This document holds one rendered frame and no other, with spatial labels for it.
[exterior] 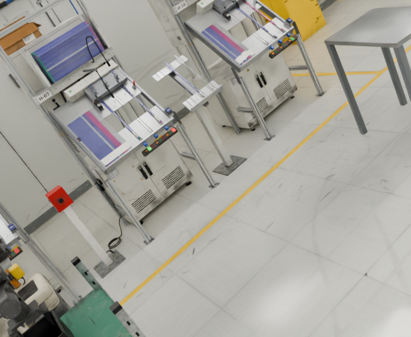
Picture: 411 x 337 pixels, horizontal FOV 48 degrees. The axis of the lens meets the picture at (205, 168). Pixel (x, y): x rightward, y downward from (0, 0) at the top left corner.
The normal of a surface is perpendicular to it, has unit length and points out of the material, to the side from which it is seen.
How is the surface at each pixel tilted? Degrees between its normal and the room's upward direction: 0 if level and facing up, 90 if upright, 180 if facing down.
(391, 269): 0
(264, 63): 90
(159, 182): 90
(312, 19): 90
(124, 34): 90
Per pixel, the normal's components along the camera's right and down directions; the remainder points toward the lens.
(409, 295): -0.46, -0.78
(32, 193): 0.51, 0.15
